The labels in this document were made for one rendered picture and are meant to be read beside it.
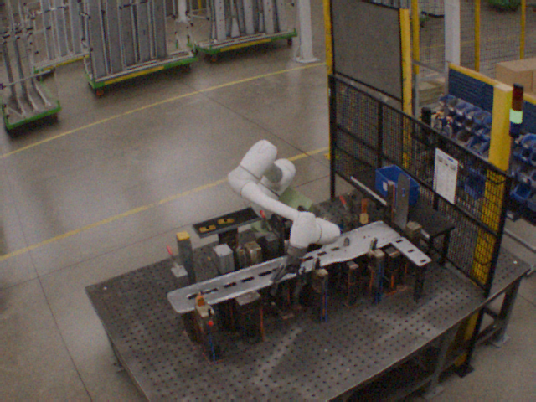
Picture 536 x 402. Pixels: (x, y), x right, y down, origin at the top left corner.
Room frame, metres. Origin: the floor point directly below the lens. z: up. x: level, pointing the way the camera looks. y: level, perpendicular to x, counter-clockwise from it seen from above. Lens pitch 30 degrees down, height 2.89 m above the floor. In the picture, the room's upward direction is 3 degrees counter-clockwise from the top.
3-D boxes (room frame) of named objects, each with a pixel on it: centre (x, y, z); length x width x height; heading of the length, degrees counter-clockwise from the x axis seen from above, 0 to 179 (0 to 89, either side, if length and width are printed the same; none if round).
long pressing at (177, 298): (2.58, -0.10, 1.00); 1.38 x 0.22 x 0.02; 115
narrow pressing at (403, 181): (2.90, -0.78, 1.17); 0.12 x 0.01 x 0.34; 25
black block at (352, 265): (2.56, -0.44, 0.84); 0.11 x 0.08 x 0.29; 25
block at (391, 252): (2.66, -0.69, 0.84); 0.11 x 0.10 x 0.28; 25
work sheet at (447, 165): (2.94, -1.08, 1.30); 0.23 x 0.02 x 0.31; 25
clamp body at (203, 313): (2.18, 0.33, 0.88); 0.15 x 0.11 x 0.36; 25
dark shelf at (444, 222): (3.16, -0.85, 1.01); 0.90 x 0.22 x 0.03; 25
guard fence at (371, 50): (5.34, -1.04, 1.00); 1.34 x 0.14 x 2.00; 30
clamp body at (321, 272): (2.46, -0.25, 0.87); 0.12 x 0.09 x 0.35; 25
